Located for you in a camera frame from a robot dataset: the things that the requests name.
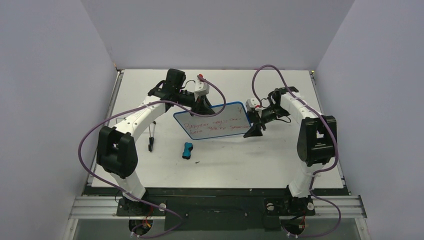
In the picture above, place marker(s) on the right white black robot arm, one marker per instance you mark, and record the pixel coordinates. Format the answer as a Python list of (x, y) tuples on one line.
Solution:
[(315, 144)]

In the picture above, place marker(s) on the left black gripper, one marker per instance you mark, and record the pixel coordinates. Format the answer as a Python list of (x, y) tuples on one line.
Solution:
[(202, 106)]

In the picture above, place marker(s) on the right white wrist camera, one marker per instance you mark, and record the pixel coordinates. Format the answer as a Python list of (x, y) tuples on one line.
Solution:
[(252, 104)]

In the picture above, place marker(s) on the blue and black eraser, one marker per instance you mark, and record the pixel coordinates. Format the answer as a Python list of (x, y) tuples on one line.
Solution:
[(188, 147)]

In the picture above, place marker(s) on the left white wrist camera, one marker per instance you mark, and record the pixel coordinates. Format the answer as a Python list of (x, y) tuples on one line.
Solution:
[(201, 88)]

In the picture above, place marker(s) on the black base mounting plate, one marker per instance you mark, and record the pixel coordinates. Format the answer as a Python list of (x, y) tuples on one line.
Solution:
[(222, 209)]

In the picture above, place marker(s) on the wire whiteboard stand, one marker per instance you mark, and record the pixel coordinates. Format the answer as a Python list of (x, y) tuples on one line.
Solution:
[(151, 136)]

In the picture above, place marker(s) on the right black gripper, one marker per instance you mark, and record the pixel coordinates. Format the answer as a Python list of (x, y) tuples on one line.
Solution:
[(260, 116)]

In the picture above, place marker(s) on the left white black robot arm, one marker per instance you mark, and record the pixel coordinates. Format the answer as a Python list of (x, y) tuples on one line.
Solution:
[(116, 148)]

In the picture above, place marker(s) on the blue framed whiteboard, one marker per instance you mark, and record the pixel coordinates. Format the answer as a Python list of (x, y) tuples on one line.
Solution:
[(233, 120)]

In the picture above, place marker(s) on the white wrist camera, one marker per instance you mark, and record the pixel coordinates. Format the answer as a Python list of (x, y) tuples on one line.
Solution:
[(252, 104), (201, 88)]

